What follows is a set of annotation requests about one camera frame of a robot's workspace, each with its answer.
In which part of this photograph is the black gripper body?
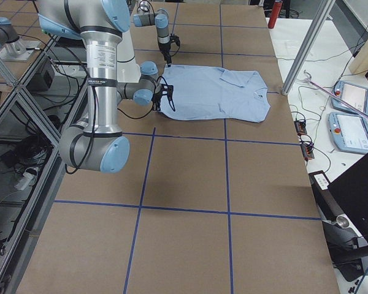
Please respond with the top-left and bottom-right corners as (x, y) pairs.
(158, 42), (171, 60)
(151, 90), (163, 106)

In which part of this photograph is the light blue t-shirt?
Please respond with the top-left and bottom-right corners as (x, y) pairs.
(160, 65), (270, 123)

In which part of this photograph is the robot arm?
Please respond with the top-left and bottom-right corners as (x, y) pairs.
(39, 1), (162, 173)
(132, 1), (177, 67)

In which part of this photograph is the red cylinder bottle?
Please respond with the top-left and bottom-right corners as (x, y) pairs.
(267, 0), (283, 29)

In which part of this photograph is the reacher grabber stick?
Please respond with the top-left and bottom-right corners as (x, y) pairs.
(304, 70), (368, 121)

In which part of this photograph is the near blue teach pendant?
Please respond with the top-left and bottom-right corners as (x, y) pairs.
(328, 112), (368, 154)

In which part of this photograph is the blue teach pendant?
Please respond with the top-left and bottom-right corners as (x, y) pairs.
(334, 81), (368, 115)
(328, 112), (368, 154)

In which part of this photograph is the far blue teach pendant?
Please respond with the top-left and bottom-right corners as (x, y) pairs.
(334, 81), (368, 115)

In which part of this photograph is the black monitor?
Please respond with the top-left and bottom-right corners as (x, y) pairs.
(328, 153), (368, 242)

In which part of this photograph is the silver metal cup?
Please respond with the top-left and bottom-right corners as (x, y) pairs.
(335, 214), (350, 229)

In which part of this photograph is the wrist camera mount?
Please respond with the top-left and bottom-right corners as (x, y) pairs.
(159, 84), (174, 102)
(170, 34), (181, 56)

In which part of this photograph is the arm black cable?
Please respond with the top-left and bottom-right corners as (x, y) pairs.
(64, 75), (177, 175)

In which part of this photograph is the aluminium frame post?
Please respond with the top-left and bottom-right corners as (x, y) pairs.
(282, 0), (335, 96)

